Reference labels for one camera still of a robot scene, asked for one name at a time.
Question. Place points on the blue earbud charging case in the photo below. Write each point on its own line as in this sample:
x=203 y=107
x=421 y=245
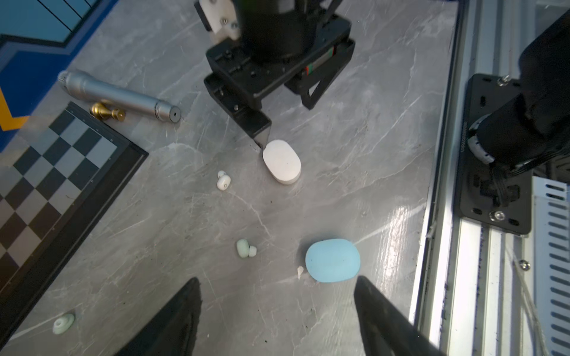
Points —
x=332 y=261

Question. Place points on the green earbud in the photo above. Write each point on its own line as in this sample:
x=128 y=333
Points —
x=63 y=323
x=245 y=250

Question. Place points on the white earbud charging case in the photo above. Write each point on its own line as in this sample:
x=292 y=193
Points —
x=282 y=162

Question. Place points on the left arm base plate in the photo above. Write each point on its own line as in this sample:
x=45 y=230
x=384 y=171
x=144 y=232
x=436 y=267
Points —
x=494 y=155

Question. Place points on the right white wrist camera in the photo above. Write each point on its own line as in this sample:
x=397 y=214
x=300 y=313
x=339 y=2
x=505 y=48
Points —
x=219 y=18

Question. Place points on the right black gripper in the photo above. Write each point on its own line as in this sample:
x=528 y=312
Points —
x=239 y=84

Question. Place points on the black and silver chessboard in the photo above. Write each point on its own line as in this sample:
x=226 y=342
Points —
x=51 y=199

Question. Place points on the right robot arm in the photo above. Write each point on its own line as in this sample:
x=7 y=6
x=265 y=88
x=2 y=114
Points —
x=301 y=45

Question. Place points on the white earbud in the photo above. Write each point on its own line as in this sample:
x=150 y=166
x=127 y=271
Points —
x=224 y=180

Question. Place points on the silver microphone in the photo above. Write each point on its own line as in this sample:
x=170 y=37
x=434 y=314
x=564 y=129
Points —
x=86 y=88

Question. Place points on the gold chess piece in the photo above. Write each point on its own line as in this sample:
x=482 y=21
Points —
x=102 y=112

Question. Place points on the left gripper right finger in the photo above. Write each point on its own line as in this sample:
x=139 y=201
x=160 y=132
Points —
x=384 y=329

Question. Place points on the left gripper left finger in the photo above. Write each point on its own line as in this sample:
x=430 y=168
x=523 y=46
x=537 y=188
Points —
x=173 y=330

